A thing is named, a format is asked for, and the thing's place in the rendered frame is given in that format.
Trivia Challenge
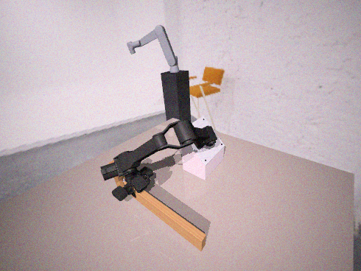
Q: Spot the wooden post with slot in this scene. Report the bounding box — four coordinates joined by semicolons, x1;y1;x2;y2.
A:
109;161;125;188

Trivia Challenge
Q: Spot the brown wooden board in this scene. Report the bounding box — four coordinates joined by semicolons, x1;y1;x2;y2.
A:
131;187;206;251

